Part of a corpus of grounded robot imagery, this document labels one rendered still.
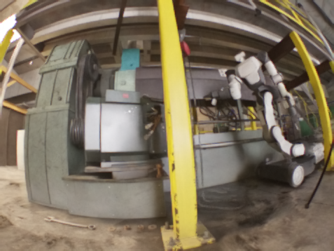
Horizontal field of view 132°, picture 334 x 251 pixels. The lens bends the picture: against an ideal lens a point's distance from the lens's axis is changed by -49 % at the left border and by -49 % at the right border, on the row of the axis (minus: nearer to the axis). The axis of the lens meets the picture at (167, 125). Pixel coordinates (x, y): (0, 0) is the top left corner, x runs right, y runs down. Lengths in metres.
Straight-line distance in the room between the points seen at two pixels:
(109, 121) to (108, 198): 0.50
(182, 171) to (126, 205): 0.52
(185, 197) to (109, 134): 0.59
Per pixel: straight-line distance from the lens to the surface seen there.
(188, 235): 0.74
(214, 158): 1.67
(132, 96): 1.02
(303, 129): 9.70
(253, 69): 1.51
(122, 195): 0.98
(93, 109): 0.97
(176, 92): 0.67
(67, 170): 1.19
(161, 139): 0.94
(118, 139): 0.93
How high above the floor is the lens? 0.45
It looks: 10 degrees up
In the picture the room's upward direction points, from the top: 4 degrees counter-clockwise
